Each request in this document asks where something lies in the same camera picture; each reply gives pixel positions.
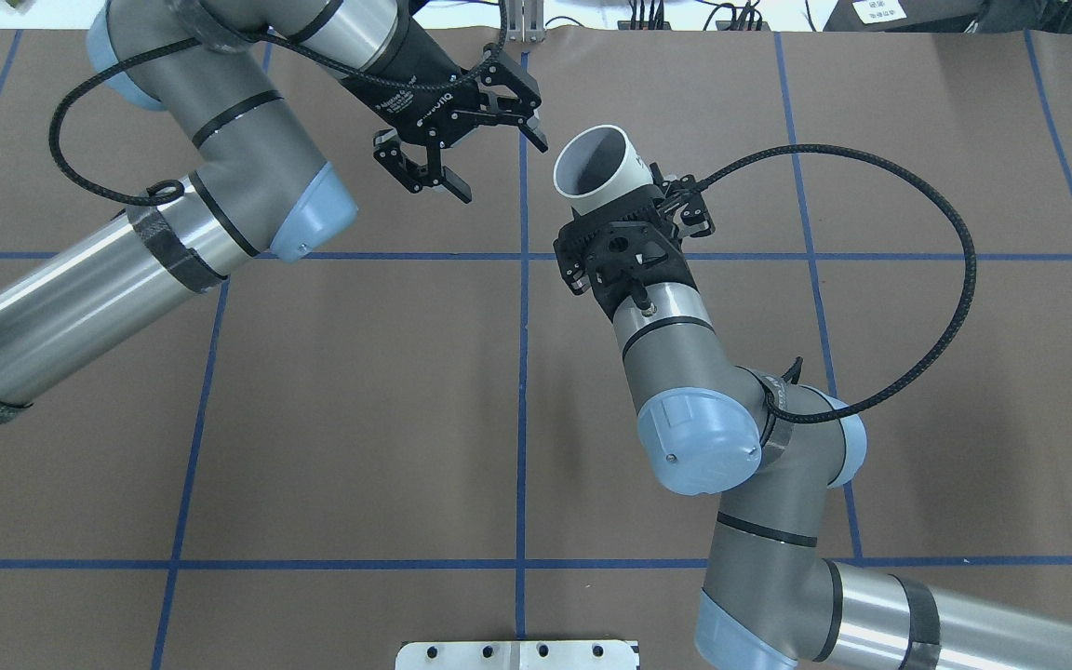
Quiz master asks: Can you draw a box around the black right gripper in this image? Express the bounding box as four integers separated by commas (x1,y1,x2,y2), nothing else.
629,164,716,245

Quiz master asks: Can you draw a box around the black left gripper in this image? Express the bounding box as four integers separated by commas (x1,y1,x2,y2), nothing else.
342,19,549,204

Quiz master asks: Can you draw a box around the white mug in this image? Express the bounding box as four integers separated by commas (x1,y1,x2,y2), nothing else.
553,126,656,220

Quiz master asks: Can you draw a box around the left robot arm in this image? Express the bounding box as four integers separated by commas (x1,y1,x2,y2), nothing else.
0,1,547,425

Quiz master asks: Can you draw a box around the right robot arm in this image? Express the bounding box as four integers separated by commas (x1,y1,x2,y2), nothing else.
604,144,1072,669

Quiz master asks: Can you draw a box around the black camera cable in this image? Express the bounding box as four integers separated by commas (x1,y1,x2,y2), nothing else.
48,0,511,208
681,143,978,425

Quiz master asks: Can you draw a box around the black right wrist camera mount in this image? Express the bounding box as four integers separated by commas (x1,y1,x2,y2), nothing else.
553,205,696,321

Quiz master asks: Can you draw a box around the aluminium frame post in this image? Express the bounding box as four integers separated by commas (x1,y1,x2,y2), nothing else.
497,0,547,44

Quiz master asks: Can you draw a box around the white central mounting post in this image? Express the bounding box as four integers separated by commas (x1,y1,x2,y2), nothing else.
394,639,641,669

